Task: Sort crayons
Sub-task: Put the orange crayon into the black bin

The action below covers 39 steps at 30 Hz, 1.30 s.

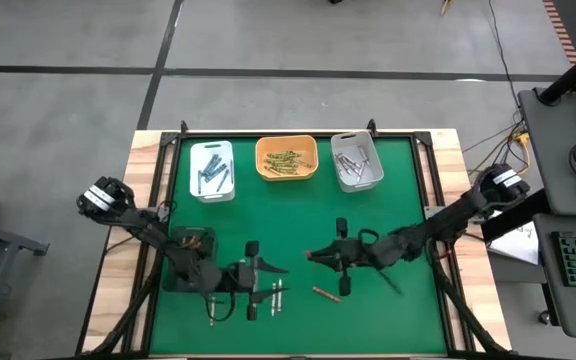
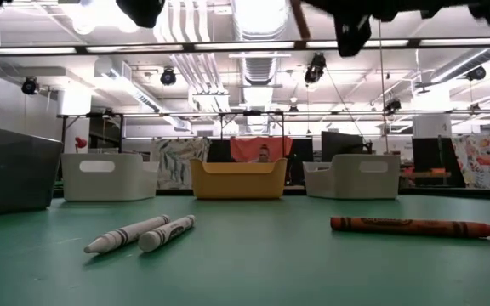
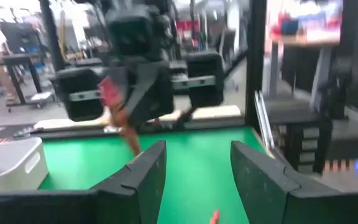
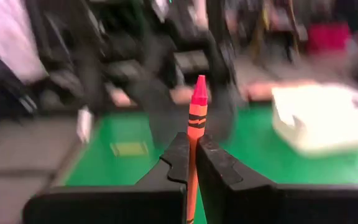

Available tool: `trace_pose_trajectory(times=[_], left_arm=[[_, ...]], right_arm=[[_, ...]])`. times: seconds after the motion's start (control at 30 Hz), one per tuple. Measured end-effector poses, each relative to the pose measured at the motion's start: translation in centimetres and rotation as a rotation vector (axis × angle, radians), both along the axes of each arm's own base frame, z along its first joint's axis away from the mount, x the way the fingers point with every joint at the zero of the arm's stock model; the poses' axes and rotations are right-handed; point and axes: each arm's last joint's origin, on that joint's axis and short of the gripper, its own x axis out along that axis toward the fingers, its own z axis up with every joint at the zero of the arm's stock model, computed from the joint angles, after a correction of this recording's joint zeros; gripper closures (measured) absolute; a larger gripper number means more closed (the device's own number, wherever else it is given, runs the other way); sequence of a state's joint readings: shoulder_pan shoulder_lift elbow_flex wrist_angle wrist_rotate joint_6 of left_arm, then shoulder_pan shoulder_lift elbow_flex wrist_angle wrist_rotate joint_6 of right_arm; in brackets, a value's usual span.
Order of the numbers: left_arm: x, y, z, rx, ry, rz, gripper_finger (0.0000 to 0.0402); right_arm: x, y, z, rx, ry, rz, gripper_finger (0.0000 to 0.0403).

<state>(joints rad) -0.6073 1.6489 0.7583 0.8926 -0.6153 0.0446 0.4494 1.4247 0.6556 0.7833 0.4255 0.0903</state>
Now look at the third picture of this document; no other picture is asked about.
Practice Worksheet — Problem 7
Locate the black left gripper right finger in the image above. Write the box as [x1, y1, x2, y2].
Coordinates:
[230, 140, 358, 224]

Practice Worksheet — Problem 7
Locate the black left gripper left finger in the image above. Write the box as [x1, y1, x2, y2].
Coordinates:
[0, 139, 167, 224]

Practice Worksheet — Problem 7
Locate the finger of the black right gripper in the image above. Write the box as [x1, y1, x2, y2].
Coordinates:
[123, 60, 176, 128]
[107, 60, 132, 94]

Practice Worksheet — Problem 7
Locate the orange crayons front right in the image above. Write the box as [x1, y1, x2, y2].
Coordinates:
[209, 208, 220, 224]

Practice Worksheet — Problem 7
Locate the green table mat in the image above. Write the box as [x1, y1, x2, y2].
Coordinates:
[37, 126, 267, 224]

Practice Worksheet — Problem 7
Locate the black drawer cabinet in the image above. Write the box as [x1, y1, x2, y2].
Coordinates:
[265, 99, 334, 175]

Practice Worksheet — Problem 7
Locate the black rolling table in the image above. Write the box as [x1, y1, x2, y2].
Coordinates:
[1, 51, 55, 110]

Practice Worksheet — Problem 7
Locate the grey plastic bin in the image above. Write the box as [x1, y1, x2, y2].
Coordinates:
[0, 136, 49, 192]

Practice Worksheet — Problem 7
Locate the wooden top workbench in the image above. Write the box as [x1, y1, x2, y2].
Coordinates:
[265, 0, 358, 106]

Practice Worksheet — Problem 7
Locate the white angled bracket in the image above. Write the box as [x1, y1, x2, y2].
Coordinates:
[252, 90, 275, 158]

